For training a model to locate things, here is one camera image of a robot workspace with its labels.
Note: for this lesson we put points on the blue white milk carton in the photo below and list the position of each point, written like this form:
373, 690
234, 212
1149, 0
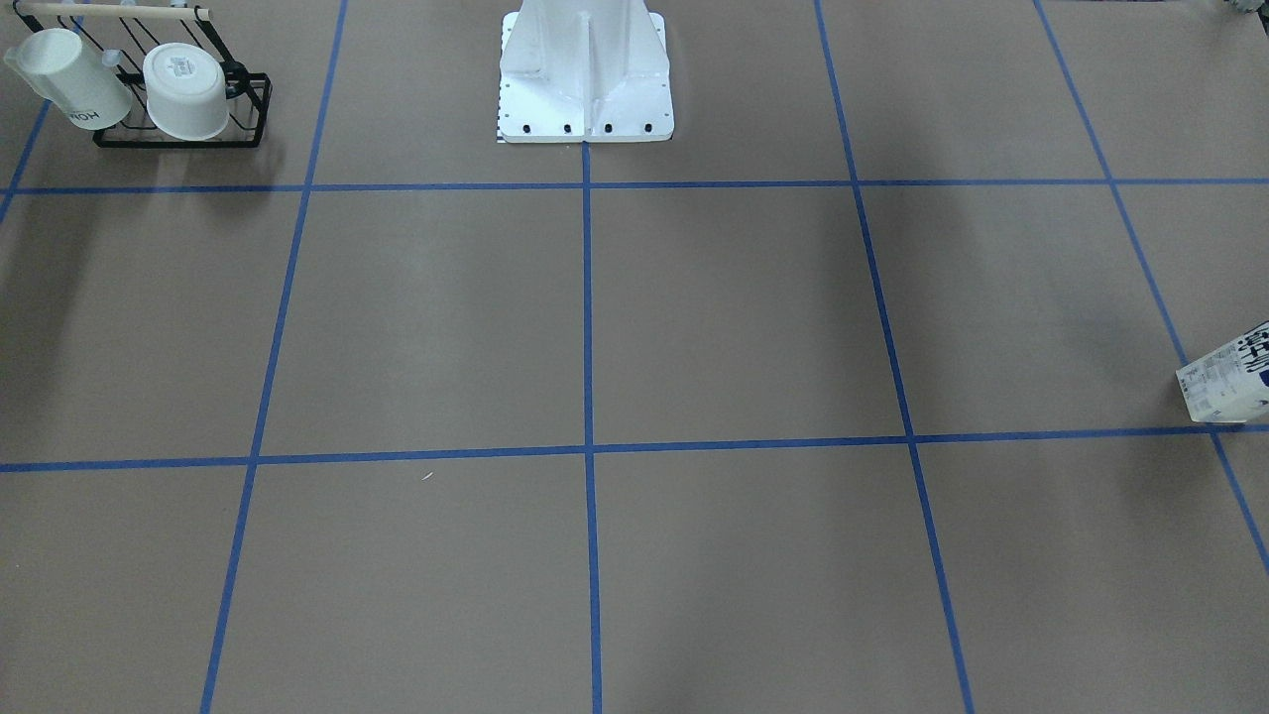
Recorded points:
1230, 384

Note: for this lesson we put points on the white upturned mug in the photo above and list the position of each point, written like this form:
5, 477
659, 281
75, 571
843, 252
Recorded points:
186, 92

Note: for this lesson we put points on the white mug with lettering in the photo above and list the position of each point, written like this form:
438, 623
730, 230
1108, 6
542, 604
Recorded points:
60, 67

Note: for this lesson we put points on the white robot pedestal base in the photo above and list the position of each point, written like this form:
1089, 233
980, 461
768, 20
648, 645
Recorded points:
584, 71

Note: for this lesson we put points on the black wire mug rack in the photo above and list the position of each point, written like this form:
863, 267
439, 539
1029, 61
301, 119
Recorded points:
122, 32

